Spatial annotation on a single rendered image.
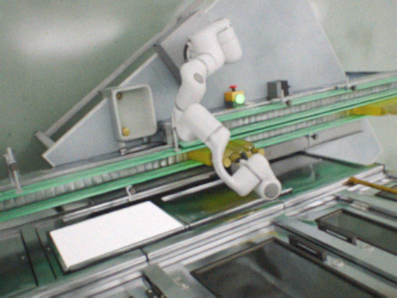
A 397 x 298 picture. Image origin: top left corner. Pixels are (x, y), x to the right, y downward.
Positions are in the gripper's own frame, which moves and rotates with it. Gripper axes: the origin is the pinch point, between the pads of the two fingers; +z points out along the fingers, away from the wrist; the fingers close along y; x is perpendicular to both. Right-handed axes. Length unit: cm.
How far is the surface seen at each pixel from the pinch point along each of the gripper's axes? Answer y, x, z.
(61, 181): 3, 66, 14
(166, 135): 9.9, 21.4, 32.2
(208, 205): -13.1, 14.0, 1.1
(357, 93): 10, -98, 64
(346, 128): -9, -88, 62
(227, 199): -13.0, 5.3, 3.0
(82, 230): -13, 61, 2
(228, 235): -15.5, 13.8, -22.2
